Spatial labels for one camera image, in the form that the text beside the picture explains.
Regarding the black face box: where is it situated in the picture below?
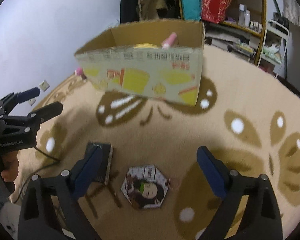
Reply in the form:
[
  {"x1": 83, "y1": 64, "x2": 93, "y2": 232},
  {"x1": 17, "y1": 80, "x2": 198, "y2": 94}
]
[{"x1": 85, "y1": 141, "x2": 114, "y2": 185}]

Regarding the stack of books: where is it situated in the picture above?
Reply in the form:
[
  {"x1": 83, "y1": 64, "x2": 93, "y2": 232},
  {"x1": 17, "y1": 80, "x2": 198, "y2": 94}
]
[{"x1": 204, "y1": 23, "x2": 260, "y2": 63}]

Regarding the white metal cart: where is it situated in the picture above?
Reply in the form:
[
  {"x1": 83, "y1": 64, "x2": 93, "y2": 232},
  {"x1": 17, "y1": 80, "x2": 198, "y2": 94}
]
[{"x1": 257, "y1": 20, "x2": 290, "y2": 78}]

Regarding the red gift bag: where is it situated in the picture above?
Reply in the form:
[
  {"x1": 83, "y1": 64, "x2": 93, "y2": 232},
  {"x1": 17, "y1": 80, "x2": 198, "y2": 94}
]
[{"x1": 201, "y1": 0, "x2": 232, "y2": 24}]

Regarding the cardboard box with yellow print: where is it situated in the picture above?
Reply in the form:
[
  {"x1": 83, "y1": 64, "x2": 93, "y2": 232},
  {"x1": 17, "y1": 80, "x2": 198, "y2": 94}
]
[{"x1": 75, "y1": 20, "x2": 205, "y2": 106}]

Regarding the wooden bookshelf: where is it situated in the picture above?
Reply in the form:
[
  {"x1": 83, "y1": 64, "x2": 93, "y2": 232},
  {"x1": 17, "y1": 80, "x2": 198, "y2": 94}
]
[{"x1": 179, "y1": 0, "x2": 267, "y2": 65}]

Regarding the white bottle on shelf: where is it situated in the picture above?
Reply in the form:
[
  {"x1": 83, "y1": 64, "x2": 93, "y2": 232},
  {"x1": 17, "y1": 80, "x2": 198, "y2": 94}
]
[{"x1": 238, "y1": 4, "x2": 245, "y2": 26}]

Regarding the beige patterned round rug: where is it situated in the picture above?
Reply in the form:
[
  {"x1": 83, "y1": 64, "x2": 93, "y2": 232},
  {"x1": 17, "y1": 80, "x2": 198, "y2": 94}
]
[{"x1": 12, "y1": 46, "x2": 300, "y2": 239}]

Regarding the black hanging coat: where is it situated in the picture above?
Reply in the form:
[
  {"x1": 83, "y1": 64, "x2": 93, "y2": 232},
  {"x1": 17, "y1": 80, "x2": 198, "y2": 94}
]
[{"x1": 120, "y1": 0, "x2": 140, "y2": 24}]

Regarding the left hand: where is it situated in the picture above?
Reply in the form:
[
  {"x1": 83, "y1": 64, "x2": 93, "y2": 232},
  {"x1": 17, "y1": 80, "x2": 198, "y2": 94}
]
[{"x1": 0, "y1": 151, "x2": 19, "y2": 183}]

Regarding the wall socket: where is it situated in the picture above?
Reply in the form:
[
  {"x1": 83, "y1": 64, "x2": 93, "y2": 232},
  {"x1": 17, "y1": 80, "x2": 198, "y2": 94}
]
[
  {"x1": 39, "y1": 80, "x2": 50, "y2": 92},
  {"x1": 27, "y1": 98, "x2": 37, "y2": 106}
]

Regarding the pink packaged soft towel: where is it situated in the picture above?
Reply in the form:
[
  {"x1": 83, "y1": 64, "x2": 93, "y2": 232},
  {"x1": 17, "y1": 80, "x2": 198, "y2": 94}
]
[{"x1": 161, "y1": 33, "x2": 178, "y2": 49}]

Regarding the upper wall socket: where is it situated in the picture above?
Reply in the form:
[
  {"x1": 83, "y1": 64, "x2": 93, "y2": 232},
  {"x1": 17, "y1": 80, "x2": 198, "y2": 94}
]
[{"x1": 39, "y1": 80, "x2": 50, "y2": 92}]

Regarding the teal storage bag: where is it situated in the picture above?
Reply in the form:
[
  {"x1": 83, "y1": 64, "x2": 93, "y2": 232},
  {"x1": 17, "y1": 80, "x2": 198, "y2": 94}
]
[{"x1": 181, "y1": 0, "x2": 202, "y2": 21}]

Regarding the lower wall socket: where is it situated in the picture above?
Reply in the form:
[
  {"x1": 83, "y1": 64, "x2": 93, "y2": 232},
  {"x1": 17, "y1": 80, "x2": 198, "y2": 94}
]
[{"x1": 27, "y1": 98, "x2": 37, "y2": 106}]

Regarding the small magenta plush toy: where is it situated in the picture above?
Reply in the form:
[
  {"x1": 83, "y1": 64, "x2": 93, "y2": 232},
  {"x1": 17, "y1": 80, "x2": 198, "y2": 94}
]
[{"x1": 74, "y1": 67, "x2": 87, "y2": 80}]

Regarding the yellow plush toy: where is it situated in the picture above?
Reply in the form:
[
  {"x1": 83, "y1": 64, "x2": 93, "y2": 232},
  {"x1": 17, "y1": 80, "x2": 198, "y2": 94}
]
[{"x1": 133, "y1": 43, "x2": 160, "y2": 49}]

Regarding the hexagonal anime character pillow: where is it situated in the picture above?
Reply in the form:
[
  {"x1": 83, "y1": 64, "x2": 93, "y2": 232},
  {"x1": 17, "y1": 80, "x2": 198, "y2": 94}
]
[{"x1": 121, "y1": 165, "x2": 169, "y2": 209}]

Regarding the beige hanging garment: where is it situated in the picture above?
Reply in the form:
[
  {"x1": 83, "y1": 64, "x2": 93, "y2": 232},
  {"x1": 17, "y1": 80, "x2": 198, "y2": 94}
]
[{"x1": 138, "y1": 0, "x2": 168, "y2": 21}]

